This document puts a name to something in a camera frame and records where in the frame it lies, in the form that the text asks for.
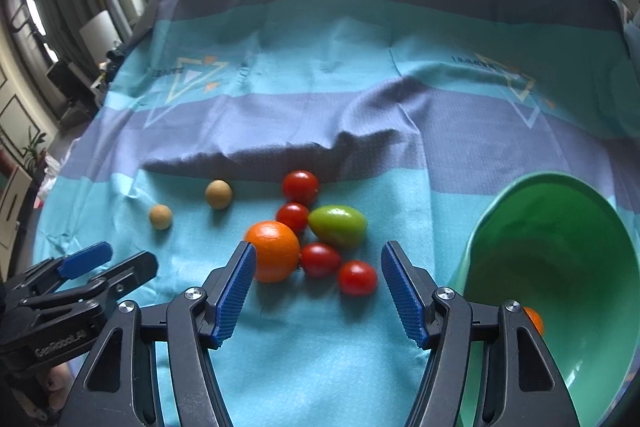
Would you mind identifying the orange fruit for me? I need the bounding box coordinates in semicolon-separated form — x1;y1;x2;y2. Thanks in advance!
524;307;544;336

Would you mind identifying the orange fruit among tomatoes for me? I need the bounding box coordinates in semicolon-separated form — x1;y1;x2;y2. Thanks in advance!
244;221;300;283

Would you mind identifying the green oval tomato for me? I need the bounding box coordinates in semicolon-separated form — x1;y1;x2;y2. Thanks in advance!
308;205;368;248

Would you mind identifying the tan longan lower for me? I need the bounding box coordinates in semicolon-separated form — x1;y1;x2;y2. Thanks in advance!
149;204;172;231

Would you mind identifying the tan longan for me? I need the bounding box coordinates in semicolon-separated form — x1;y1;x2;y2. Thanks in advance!
205;179;233;210
149;204;172;231

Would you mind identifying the potted green plant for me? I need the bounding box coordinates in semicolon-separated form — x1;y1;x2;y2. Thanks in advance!
22;129;48;176

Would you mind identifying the tan longan upper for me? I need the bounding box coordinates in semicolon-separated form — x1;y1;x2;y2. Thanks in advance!
205;179;233;210

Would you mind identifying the green plastic bowl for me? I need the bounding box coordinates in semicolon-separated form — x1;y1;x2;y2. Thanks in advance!
448;172;639;426

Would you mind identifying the red cherry tomato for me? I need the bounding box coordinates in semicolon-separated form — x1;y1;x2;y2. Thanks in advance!
282;170;320;206
300;243;342;279
337;260;378;297
276;202;309;235

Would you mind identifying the red cherry tomato lower left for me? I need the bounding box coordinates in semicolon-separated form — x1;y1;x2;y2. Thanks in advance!
300;243;342;279

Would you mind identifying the red cherry tomato top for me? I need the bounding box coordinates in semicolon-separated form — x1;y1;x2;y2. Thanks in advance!
282;170;320;206

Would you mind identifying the red cherry tomato lower right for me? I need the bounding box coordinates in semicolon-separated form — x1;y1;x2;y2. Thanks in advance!
337;260;378;297

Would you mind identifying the white cylindrical lamp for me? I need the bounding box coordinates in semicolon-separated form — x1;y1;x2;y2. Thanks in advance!
79;11;120;65

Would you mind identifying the blue striped tablecloth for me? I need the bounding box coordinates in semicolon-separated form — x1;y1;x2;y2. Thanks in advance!
31;0;640;427

